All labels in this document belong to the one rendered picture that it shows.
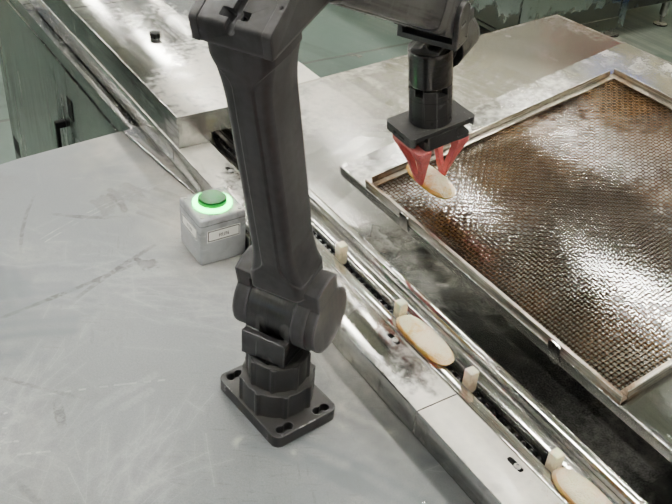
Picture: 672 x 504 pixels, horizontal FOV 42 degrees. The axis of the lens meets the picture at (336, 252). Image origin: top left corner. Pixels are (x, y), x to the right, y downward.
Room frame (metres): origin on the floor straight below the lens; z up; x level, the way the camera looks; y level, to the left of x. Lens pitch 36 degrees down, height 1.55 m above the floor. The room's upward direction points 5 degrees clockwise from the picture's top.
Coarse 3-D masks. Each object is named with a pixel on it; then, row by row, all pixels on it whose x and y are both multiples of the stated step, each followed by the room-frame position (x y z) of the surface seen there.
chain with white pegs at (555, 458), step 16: (224, 144) 1.28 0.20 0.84; (320, 240) 1.02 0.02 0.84; (336, 256) 0.97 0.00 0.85; (352, 272) 0.95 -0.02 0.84; (368, 288) 0.91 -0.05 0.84; (384, 304) 0.88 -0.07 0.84; (400, 304) 0.85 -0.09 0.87; (448, 368) 0.78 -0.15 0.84; (464, 384) 0.74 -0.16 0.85; (480, 400) 0.72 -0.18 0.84; (496, 416) 0.70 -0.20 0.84; (512, 432) 0.68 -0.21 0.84; (528, 448) 0.66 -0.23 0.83; (544, 464) 0.64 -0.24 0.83; (560, 464) 0.62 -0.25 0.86
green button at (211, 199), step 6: (204, 192) 1.01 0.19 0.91; (210, 192) 1.02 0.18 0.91; (216, 192) 1.02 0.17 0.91; (222, 192) 1.02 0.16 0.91; (198, 198) 1.00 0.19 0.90; (204, 198) 1.00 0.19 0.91; (210, 198) 1.00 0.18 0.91; (216, 198) 1.00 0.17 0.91; (222, 198) 1.00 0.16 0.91; (204, 204) 0.99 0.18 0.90; (210, 204) 0.99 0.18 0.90; (216, 204) 0.99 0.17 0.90; (222, 204) 0.99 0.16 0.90
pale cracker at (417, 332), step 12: (408, 324) 0.82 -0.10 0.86; (420, 324) 0.82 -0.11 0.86; (408, 336) 0.81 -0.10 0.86; (420, 336) 0.80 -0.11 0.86; (432, 336) 0.80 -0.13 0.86; (420, 348) 0.79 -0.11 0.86; (432, 348) 0.78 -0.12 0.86; (444, 348) 0.79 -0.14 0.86; (432, 360) 0.77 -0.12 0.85; (444, 360) 0.77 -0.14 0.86
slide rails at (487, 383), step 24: (216, 144) 1.25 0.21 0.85; (312, 216) 1.06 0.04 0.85; (336, 240) 1.00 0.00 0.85; (336, 264) 0.95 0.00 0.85; (360, 264) 0.95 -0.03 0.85; (360, 288) 0.90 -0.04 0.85; (384, 288) 0.90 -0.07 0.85; (384, 312) 0.85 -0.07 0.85; (408, 312) 0.86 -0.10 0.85; (456, 360) 0.78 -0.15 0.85; (456, 384) 0.73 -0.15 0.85; (480, 384) 0.74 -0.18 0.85; (480, 408) 0.70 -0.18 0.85; (504, 408) 0.70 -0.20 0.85; (504, 432) 0.67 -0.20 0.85; (528, 432) 0.67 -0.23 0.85; (528, 456) 0.63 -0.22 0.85; (552, 480) 0.60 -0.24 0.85
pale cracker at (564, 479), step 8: (552, 472) 0.61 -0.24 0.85; (560, 472) 0.61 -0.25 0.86; (568, 472) 0.61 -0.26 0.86; (576, 472) 0.61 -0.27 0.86; (560, 480) 0.60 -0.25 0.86; (568, 480) 0.60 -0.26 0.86; (576, 480) 0.60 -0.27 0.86; (584, 480) 0.60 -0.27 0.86; (560, 488) 0.59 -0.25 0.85; (568, 488) 0.59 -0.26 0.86; (576, 488) 0.59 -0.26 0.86; (584, 488) 0.59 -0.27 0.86; (592, 488) 0.59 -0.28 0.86; (568, 496) 0.58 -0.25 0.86; (576, 496) 0.58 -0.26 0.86; (584, 496) 0.58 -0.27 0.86; (592, 496) 0.58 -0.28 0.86; (600, 496) 0.58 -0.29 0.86
